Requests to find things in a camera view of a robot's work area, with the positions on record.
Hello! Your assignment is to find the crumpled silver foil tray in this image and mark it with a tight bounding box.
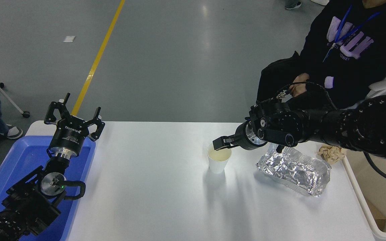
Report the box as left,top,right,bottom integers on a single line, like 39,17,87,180
256,139,332,197

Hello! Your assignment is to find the seated person's left hand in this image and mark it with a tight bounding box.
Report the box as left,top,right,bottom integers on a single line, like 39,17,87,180
288,84,307,98

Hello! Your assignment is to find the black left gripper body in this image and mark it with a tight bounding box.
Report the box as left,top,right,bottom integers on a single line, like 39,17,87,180
48,116,90,158

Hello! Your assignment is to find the seated person's right hand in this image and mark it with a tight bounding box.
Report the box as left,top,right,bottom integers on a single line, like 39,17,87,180
292,73,311,86

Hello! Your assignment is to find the standing person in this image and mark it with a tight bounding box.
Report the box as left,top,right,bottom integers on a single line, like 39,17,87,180
284,0,303,10

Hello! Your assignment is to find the crumpled tan paper ball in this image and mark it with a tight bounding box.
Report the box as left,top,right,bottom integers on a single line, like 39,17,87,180
317,145,348,164

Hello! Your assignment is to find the blue plastic tray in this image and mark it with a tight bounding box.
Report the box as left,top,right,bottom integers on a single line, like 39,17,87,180
0,136,97,241

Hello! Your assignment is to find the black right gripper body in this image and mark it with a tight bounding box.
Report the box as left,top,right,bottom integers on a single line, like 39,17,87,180
234,121,251,150

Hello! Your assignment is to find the brown cardboard piece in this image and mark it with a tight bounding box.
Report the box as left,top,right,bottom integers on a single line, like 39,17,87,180
364,197,386,232

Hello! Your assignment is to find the white and grey chair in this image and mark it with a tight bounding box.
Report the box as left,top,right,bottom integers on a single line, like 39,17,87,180
354,55,386,101

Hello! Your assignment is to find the white paper cup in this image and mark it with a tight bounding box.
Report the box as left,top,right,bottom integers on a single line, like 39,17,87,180
207,144,232,174

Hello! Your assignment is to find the grey stand leg with casters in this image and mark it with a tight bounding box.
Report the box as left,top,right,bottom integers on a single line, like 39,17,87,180
0,63,30,118

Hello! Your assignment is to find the seated person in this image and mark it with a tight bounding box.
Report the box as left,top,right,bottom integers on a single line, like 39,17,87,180
256,0,386,109

